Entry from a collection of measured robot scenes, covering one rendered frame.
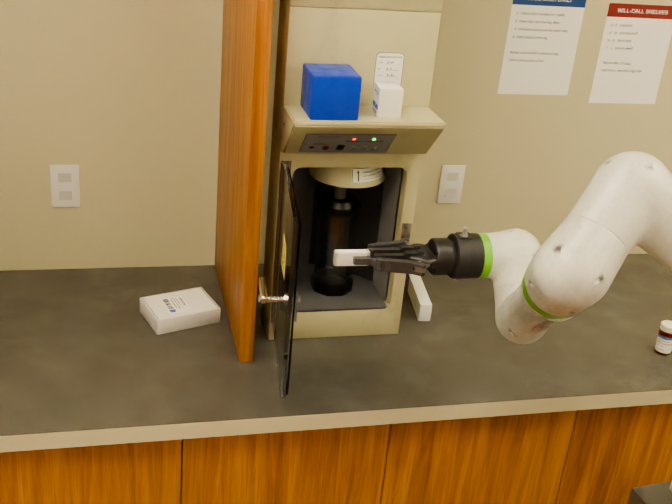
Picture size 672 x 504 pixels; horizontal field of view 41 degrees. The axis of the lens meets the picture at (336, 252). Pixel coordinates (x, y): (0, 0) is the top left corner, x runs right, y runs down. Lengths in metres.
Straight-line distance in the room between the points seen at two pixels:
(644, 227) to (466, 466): 0.88
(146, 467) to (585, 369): 1.03
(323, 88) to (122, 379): 0.75
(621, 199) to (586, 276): 0.13
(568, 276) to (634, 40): 1.37
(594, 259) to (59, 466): 1.13
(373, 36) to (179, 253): 0.89
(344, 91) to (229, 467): 0.82
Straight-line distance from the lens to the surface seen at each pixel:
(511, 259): 1.83
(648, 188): 1.46
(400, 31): 1.92
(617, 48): 2.65
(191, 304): 2.19
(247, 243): 1.90
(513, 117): 2.57
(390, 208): 2.12
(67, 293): 2.33
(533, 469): 2.23
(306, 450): 1.99
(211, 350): 2.08
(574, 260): 1.39
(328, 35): 1.88
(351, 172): 2.01
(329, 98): 1.80
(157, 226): 2.44
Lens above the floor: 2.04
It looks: 25 degrees down
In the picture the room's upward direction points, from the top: 6 degrees clockwise
